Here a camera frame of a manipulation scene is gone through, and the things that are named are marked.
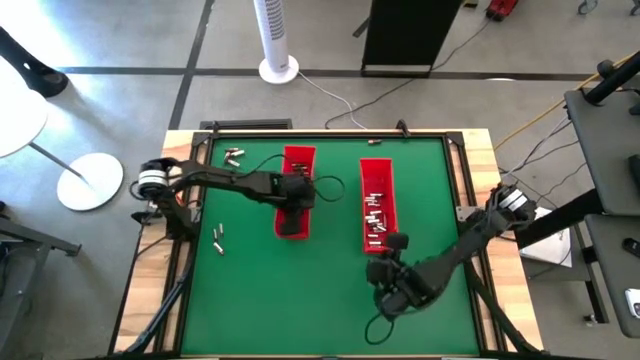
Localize black partition panel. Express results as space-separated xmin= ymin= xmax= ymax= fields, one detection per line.
xmin=360 ymin=0 xmax=465 ymax=79

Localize dark grey side table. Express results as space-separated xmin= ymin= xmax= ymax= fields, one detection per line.
xmin=0 ymin=199 xmax=83 ymax=360

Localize green table mat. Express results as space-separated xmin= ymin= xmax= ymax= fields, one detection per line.
xmin=180 ymin=138 xmax=481 ymax=357

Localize dark grey desk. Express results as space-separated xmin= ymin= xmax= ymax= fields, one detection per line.
xmin=563 ymin=87 xmax=640 ymax=217
xmin=583 ymin=213 xmax=640 ymax=340

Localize white round base plate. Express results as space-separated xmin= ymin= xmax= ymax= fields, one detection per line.
xmin=56 ymin=152 xmax=125 ymax=212

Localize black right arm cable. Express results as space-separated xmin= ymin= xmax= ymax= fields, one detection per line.
xmin=363 ymin=312 xmax=396 ymax=346

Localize white box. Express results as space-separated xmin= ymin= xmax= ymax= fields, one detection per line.
xmin=514 ymin=202 xmax=574 ymax=266

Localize black pole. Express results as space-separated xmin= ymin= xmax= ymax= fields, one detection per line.
xmin=583 ymin=52 xmax=640 ymax=107

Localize black floor cable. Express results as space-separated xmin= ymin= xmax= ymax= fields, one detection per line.
xmin=323 ymin=18 xmax=494 ymax=130

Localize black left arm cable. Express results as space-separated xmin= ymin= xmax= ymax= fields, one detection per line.
xmin=234 ymin=153 xmax=347 ymax=204

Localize red power tool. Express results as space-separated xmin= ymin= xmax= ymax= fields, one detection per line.
xmin=485 ymin=0 xmax=520 ymax=23

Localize white round table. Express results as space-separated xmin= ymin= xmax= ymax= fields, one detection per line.
xmin=0 ymin=74 xmax=50 ymax=160

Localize yellow floor cable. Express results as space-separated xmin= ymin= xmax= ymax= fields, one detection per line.
xmin=493 ymin=49 xmax=640 ymax=151

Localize white tower fan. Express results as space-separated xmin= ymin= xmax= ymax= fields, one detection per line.
xmin=252 ymin=0 xmax=301 ymax=85

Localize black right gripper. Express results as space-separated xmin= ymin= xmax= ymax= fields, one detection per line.
xmin=364 ymin=232 xmax=425 ymax=321

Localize black curved stand leg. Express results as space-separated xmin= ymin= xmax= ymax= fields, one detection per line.
xmin=0 ymin=24 xmax=70 ymax=99

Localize black desk beam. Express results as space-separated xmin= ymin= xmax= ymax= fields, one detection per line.
xmin=514 ymin=188 xmax=604 ymax=250

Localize wooden work table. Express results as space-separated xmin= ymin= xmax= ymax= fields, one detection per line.
xmin=113 ymin=127 xmax=545 ymax=359

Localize red plastic bin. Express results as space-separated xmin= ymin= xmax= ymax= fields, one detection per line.
xmin=273 ymin=144 xmax=317 ymax=241
xmin=358 ymin=157 xmax=400 ymax=255

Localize white power cable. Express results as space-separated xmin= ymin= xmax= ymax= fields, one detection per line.
xmin=297 ymin=71 xmax=369 ymax=130

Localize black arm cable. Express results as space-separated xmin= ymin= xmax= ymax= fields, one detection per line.
xmin=363 ymin=312 xmax=396 ymax=346
xmin=234 ymin=153 xmax=347 ymax=204

